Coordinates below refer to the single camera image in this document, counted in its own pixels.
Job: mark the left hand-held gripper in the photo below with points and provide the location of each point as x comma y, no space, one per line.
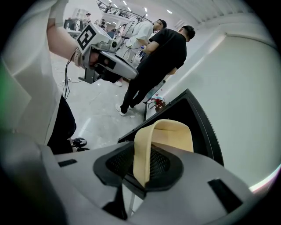
86,37

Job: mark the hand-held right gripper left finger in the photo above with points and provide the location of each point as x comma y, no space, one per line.
83,175

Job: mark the person's left shoe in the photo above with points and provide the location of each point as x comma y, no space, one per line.
79,141

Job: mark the person's shoe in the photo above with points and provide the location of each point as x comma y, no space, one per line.
79,141
80,149

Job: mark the person's left forearm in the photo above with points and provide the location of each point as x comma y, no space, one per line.
61,41

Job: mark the person's right shoe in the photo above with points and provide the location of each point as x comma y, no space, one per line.
80,149

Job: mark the black balcony railing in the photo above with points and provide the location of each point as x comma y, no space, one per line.
123,11

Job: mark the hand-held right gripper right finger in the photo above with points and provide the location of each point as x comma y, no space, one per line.
186,197

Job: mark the person's white shirt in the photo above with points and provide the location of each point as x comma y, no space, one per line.
28,77

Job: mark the pile of colourful small items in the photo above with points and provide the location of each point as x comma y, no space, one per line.
157,102

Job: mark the person's black trousers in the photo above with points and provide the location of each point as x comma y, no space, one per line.
62,127

